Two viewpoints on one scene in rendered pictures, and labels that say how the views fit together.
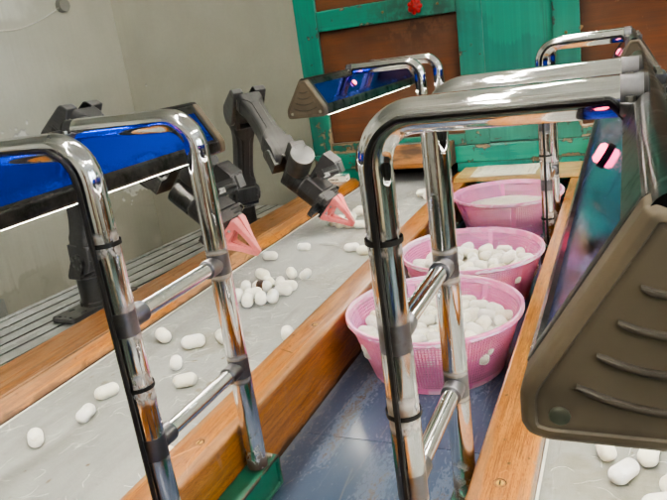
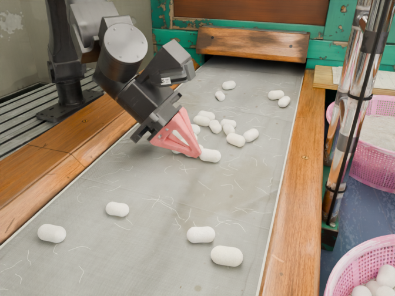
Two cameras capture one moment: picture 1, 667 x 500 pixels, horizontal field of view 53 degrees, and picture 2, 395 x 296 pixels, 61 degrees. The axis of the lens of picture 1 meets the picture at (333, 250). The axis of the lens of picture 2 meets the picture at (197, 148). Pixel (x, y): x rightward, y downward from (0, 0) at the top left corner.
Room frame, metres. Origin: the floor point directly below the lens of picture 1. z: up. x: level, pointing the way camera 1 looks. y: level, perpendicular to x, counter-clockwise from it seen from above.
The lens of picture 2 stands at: (1.07, 0.00, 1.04)
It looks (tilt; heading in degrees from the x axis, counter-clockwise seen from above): 31 degrees down; 354
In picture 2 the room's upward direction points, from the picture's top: straight up
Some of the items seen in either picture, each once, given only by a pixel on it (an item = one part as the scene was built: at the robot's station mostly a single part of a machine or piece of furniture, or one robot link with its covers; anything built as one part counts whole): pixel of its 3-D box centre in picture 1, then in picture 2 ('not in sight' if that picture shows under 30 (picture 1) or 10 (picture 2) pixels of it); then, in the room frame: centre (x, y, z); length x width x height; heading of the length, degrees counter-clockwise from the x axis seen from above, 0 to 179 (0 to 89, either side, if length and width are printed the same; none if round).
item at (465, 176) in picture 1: (519, 172); (386, 82); (1.78, -0.53, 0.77); 0.33 x 0.15 x 0.01; 65
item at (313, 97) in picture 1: (361, 82); not in sight; (1.55, -0.12, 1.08); 0.62 x 0.08 x 0.07; 155
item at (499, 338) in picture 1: (435, 333); not in sight; (0.93, -0.14, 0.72); 0.27 x 0.27 x 0.10
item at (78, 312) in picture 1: (93, 289); not in sight; (1.44, 0.55, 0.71); 0.20 x 0.07 x 0.08; 149
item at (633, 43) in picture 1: (632, 51); not in sight; (1.31, -0.62, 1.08); 0.62 x 0.08 x 0.07; 155
